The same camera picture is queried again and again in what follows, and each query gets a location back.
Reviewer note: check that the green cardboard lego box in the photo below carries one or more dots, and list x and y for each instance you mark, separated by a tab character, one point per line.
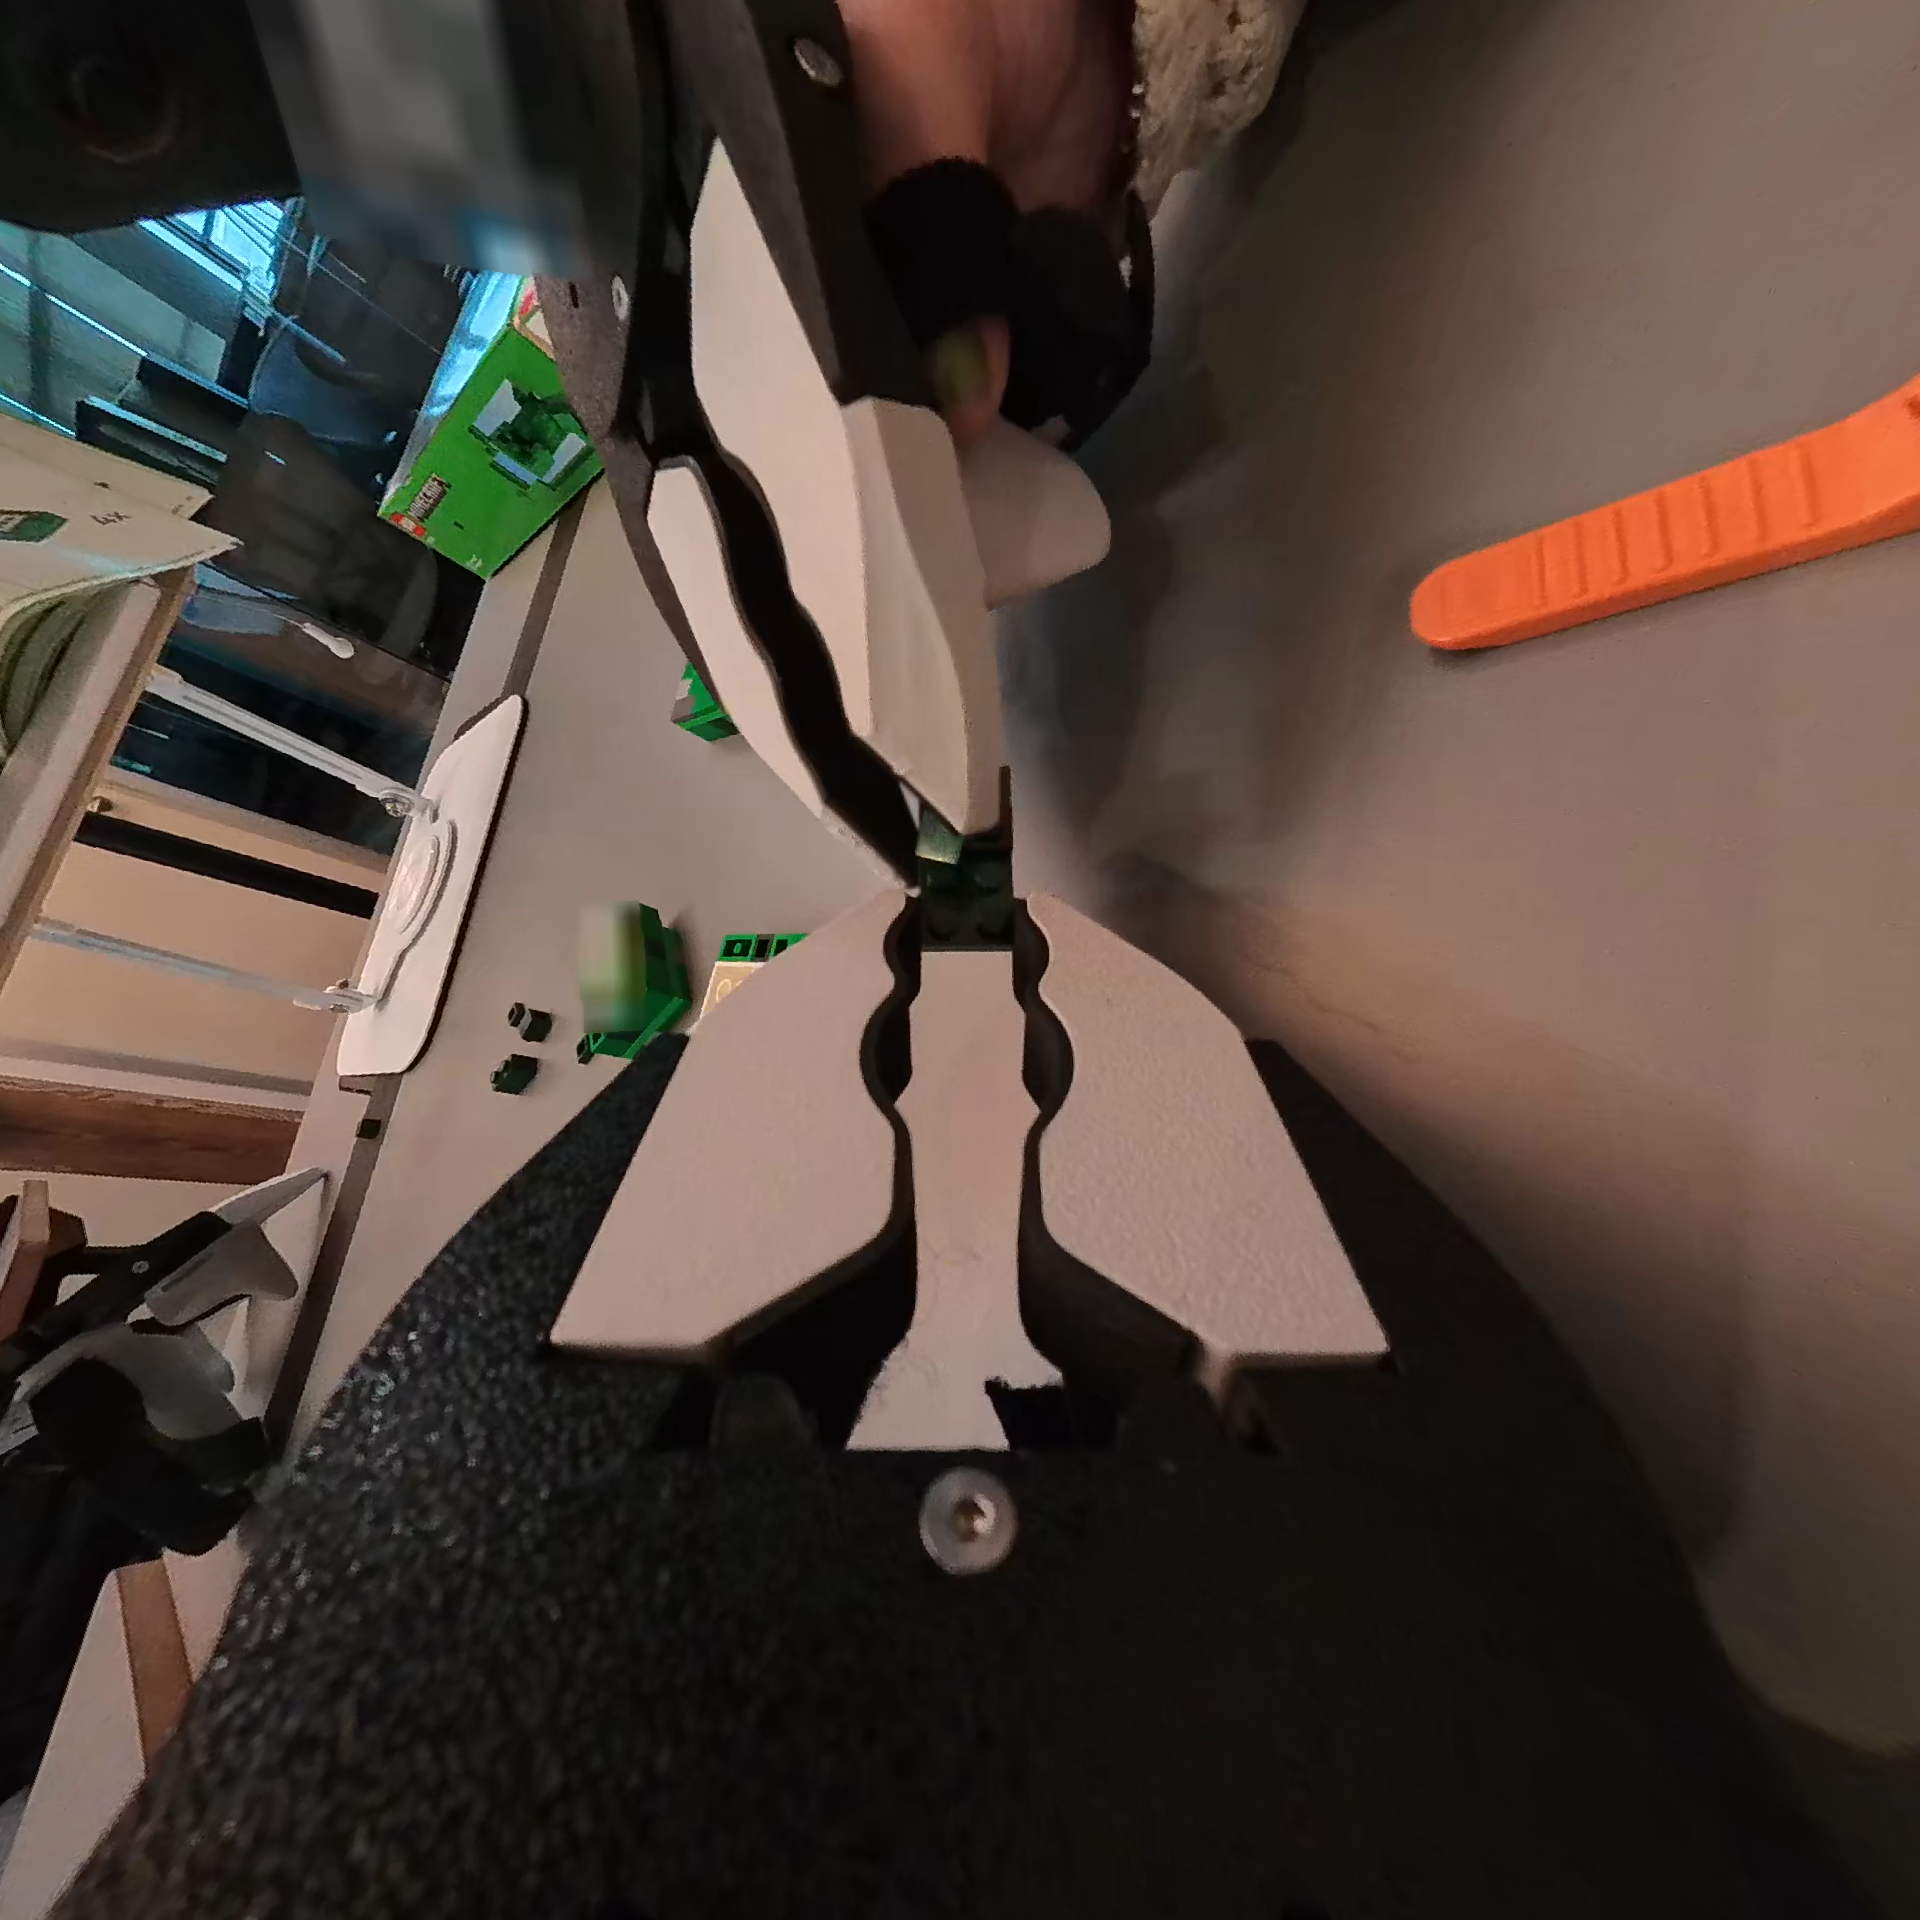
494	435

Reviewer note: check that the green lego face block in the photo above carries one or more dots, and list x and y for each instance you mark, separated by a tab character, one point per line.
758	968
668	973

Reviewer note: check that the white book stand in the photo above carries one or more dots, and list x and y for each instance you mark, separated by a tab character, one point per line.
435	901

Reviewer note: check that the dark green lego assembly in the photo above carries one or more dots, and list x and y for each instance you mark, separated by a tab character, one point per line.
975	908

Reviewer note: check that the green lego block dark studs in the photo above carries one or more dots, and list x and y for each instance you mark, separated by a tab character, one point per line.
704	716

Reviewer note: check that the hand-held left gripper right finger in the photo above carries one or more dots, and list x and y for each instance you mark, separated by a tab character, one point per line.
1201	1201

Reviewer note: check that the dark office chairs row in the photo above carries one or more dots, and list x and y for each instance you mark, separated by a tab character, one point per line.
329	494

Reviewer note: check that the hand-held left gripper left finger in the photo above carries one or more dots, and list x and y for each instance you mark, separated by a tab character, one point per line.
734	1201

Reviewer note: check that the open lego instruction booklet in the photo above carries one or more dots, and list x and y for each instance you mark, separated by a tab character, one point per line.
89	540

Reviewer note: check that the scattered small dark lego pieces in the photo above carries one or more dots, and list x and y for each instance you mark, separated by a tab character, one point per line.
529	1022

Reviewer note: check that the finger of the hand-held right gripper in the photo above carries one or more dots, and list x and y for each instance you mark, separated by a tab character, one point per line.
721	600
869	569

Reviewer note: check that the small dark green lego piece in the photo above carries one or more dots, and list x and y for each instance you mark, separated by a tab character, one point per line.
940	848

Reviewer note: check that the person's right hand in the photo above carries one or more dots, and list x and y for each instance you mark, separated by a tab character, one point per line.
990	76

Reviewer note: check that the orange brick separator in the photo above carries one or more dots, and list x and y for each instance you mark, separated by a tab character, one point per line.
1652	524

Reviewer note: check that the person's right forearm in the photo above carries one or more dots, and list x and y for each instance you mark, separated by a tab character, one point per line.
1214	76

